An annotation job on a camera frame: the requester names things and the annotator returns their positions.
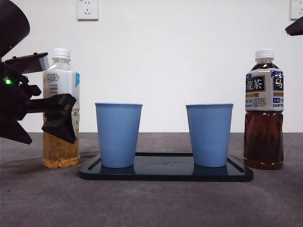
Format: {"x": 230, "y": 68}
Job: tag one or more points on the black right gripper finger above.
{"x": 296, "y": 28}

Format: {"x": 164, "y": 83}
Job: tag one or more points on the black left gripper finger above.
{"x": 58, "y": 123}

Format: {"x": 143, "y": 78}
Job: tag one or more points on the pale tea bottle white label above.
{"x": 61, "y": 153}

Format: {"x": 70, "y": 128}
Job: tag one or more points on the dark oolong tea bottle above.
{"x": 262, "y": 142}

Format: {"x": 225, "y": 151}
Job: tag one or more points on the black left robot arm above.
{"x": 11, "y": 113}

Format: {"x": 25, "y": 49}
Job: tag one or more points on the light blue ribbed cup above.
{"x": 209, "y": 134}
{"x": 117, "y": 134}

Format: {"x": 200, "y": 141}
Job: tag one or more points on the dark teal plastic tray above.
{"x": 163, "y": 176}

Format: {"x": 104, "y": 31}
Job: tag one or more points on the white wall socket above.
{"x": 296, "y": 9}
{"x": 87, "y": 10}

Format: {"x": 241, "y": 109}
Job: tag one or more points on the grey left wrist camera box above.
{"x": 28, "y": 62}

